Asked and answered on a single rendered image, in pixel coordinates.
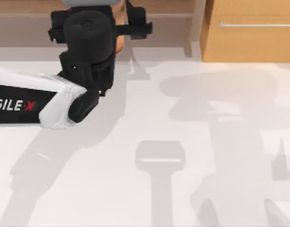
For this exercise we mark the wooden cupboard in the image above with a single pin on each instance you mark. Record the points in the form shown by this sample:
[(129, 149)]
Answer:
[(248, 45)]

